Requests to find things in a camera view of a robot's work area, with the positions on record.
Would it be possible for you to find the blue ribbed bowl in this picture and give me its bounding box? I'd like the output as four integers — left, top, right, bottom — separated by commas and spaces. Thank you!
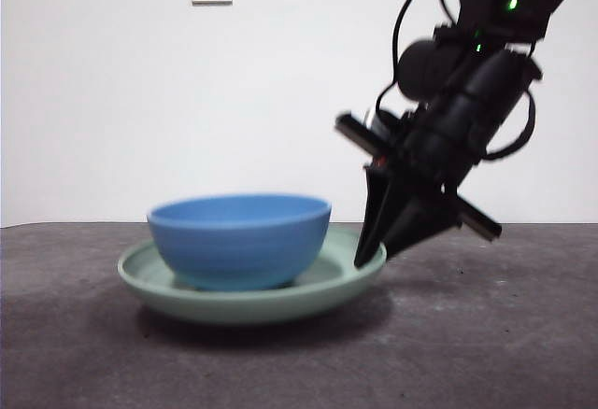
146, 192, 334, 291

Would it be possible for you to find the green round plate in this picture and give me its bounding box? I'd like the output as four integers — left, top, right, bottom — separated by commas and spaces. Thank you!
117, 225, 389, 326

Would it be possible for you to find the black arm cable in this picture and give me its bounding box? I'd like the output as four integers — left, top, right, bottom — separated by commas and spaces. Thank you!
483, 86, 537, 161
391, 0, 443, 84

